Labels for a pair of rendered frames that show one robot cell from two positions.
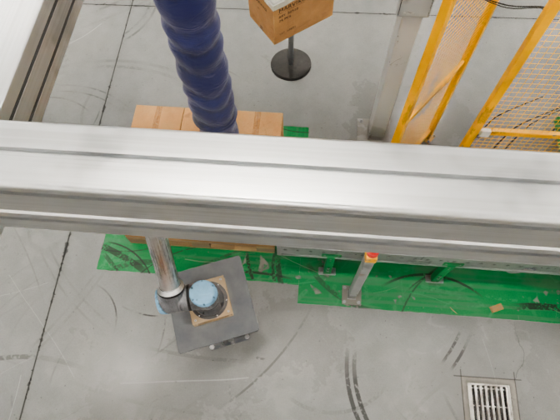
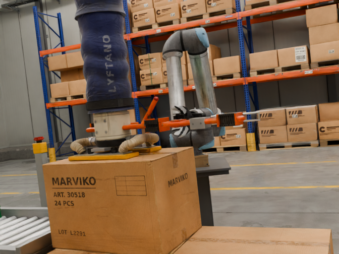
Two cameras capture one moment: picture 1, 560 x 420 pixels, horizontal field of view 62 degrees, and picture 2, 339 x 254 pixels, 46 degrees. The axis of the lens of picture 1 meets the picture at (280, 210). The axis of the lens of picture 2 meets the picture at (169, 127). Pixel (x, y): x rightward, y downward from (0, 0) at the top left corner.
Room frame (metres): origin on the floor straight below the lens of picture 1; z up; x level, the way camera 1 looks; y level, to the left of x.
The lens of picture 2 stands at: (3.23, 1.12, 1.15)
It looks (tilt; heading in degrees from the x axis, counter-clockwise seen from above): 3 degrees down; 197
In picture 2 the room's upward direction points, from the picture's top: 6 degrees counter-clockwise
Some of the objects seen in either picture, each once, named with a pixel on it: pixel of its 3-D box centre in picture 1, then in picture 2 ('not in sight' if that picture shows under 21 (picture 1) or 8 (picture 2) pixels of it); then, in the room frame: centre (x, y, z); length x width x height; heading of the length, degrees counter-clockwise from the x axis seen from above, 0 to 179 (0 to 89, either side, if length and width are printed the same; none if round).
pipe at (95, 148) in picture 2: not in sight; (114, 141); (1.48, 0.31, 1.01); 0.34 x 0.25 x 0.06; 76
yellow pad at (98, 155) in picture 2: not in sight; (102, 152); (1.57, 0.29, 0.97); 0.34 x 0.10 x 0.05; 76
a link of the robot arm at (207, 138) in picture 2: not in sight; (203, 137); (1.11, 0.67, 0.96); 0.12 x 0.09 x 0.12; 96
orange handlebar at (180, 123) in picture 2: not in sight; (161, 123); (1.41, 0.53, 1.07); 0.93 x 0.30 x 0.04; 76
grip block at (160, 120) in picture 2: not in sight; (157, 124); (1.54, 0.56, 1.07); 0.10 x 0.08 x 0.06; 166
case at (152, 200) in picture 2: not in sight; (123, 196); (1.48, 0.33, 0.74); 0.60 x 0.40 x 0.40; 79
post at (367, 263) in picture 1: (360, 277); (48, 214); (0.86, -0.53, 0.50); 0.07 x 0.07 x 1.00; 83
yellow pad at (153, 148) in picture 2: not in sight; (127, 147); (1.39, 0.34, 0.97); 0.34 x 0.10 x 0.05; 76
